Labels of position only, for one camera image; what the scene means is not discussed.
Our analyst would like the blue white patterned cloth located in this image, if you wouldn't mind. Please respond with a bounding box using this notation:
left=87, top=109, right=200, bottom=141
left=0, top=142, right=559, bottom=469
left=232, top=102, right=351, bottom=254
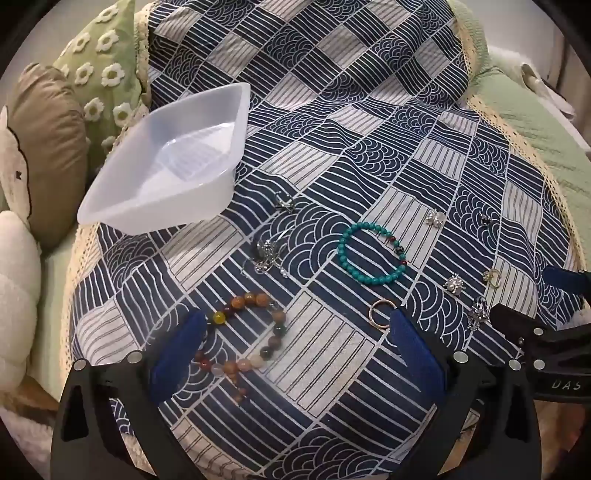
left=65, top=0, right=587, bottom=480

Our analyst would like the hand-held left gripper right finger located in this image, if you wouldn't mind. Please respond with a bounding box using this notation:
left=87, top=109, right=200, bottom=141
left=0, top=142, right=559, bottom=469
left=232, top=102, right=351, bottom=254
left=389, top=307, right=543, bottom=480

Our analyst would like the white plastic tray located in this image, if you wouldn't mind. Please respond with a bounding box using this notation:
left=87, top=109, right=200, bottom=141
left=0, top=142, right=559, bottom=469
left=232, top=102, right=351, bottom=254
left=76, top=83, right=252, bottom=236

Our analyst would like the turquoise bead bracelet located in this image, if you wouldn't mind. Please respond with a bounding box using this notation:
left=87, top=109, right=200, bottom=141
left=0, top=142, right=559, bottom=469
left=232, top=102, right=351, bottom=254
left=338, top=222, right=409, bottom=286

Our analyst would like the white plush cushion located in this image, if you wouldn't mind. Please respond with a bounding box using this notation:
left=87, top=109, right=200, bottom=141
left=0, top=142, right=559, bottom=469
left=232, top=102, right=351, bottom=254
left=0, top=106, right=42, bottom=393

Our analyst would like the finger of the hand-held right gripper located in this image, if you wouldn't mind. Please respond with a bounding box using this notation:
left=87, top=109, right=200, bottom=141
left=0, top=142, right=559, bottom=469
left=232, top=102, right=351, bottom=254
left=489, top=304, right=591, bottom=371
left=542, top=267, right=591, bottom=296

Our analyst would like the silver dangling pendant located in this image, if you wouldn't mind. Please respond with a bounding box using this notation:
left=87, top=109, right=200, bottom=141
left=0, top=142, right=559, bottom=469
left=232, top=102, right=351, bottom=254
left=467, top=298, right=490, bottom=330

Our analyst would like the brown pillow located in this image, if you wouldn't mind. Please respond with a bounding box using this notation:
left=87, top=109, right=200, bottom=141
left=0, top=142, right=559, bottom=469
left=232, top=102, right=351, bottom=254
left=7, top=62, right=88, bottom=250

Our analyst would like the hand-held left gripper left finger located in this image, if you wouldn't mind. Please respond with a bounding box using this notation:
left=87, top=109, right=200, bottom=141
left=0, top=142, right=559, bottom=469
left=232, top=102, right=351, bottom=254
left=51, top=308, right=208, bottom=480

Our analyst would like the multicolour stone bead bracelet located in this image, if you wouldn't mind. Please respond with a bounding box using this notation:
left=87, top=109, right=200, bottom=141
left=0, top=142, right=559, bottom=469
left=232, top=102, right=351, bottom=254
left=194, top=292, right=287, bottom=407

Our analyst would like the green floral pillow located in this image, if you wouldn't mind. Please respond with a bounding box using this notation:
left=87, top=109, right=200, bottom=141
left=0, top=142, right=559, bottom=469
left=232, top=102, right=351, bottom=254
left=52, top=0, right=153, bottom=162

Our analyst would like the white crumpled cloth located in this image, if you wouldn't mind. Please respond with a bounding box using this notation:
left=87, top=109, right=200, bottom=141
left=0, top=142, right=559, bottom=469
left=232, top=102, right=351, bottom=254
left=521, top=62, right=578, bottom=121

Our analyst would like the thin metal ring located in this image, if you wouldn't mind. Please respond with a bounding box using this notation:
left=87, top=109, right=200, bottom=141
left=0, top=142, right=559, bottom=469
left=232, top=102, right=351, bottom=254
left=368, top=299, right=394, bottom=329

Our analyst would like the silver earring cluster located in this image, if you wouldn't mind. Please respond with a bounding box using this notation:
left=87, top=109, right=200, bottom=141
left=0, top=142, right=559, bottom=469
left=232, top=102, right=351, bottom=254
left=242, top=235, right=291, bottom=278

